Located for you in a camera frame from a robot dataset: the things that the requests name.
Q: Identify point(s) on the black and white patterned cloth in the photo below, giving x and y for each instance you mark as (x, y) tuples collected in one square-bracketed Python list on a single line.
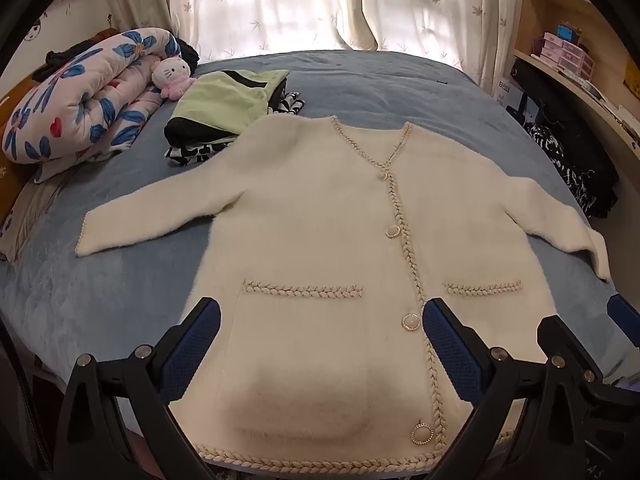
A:
[(545, 142)]

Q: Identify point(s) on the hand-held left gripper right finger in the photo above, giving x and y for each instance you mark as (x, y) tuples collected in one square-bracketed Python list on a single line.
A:
[(450, 345)]

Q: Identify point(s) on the cream fuzzy cardigan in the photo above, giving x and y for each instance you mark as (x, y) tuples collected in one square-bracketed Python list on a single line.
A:
[(320, 240)]

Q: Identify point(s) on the green and black garment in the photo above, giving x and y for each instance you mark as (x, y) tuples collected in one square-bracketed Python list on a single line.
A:
[(215, 97)]

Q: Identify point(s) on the yellow bag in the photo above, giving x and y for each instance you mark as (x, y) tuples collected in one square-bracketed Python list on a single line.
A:
[(634, 80)]

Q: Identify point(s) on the white printed box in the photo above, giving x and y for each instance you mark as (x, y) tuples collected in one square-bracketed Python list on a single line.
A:
[(505, 91)]

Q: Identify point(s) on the black bag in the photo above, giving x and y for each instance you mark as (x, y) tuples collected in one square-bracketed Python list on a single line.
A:
[(565, 120)]

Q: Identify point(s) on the small blue box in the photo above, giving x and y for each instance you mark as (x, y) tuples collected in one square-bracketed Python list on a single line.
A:
[(567, 31)]

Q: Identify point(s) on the white paper stack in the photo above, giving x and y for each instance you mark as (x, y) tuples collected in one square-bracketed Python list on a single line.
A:
[(590, 90)]

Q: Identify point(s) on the beige pillow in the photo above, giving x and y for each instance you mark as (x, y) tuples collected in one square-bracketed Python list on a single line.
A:
[(30, 205)]

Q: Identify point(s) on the round wall sticker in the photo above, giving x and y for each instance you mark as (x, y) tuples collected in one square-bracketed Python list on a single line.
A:
[(36, 30)]

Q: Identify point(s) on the floral quilt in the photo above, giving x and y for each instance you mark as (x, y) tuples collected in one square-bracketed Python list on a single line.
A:
[(75, 100)]

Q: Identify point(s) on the black and white patterned garment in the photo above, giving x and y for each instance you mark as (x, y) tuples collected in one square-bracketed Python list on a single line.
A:
[(192, 152)]

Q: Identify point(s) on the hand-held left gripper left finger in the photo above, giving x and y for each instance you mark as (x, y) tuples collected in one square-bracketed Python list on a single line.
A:
[(192, 345)]

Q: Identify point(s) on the pink drawer organizer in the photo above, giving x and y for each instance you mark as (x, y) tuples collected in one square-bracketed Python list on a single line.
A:
[(565, 55)]

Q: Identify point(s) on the black clothing pile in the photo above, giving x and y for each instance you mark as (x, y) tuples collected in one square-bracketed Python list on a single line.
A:
[(60, 57)]

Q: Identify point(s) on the white cat plush toy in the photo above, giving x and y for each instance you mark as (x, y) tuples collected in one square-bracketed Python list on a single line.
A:
[(170, 72)]

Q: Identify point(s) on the cream leaf curtain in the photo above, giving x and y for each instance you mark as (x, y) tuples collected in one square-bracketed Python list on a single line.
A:
[(440, 10), (135, 0)]

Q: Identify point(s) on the blue fleece bed blanket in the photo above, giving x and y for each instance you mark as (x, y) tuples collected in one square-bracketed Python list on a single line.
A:
[(400, 90)]

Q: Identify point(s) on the wooden shelf unit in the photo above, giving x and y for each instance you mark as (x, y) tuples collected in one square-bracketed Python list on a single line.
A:
[(550, 10)]

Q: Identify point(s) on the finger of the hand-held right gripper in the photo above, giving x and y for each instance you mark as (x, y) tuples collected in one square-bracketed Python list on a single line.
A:
[(622, 315), (555, 335)]

